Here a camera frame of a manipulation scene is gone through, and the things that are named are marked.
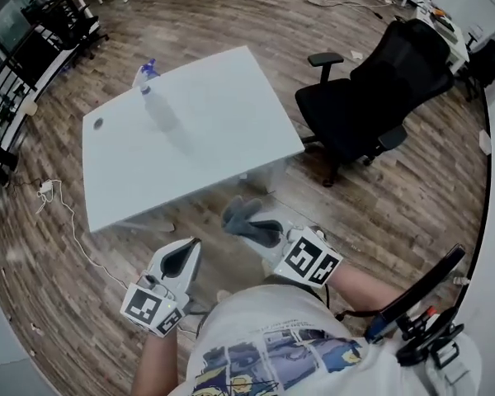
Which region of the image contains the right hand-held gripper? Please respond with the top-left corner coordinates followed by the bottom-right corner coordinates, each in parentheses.
top-left (240, 219), bottom-right (342, 289)

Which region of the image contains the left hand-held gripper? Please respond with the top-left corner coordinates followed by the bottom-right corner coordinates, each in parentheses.
top-left (119, 238), bottom-right (203, 337)

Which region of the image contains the grey cloth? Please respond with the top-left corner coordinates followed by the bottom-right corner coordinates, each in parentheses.
top-left (221, 195), bottom-right (286, 250)

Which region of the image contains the spray bottle with blue nozzle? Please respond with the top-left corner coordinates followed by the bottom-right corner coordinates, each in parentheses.
top-left (131, 57), bottom-right (182, 136)

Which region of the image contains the person's left forearm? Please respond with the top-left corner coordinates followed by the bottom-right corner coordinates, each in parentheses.
top-left (130, 327), bottom-right (191, 396)

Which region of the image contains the person's right forearm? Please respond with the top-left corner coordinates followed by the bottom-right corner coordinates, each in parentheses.
top-left (324, 257), bottom-right (402, 318)

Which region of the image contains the white printed t-shirt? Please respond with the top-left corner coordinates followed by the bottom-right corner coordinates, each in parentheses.
top-left (177, 285), bottom-right (484, 396)

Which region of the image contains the large white table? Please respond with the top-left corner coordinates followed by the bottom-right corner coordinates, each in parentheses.
top-left (81, 45), bottom-right (307, 234)

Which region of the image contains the black office chair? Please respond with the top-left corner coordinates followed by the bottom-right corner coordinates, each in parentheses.
top-left (295, 17), bottom-right (455, 188)
top-left (19, 0), bottom-right (111, 62)
top-left (464, 37), bottom-right (495, 101)

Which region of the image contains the white box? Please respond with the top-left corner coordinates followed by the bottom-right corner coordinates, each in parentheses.
top-left (477, 130), bottom-right (493, 155)

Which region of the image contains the black stair railing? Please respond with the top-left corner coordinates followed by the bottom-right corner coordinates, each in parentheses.
top-left (0, 14), bottom-right (86, 163)

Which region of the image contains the cluttered white desk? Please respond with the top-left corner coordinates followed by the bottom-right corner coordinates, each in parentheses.
top-left (411, 0), bottom-right (472, 77)

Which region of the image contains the white power adapter with cable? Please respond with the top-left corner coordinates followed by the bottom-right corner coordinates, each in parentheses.
top-left (35, 178), bottom-right (130, 295)

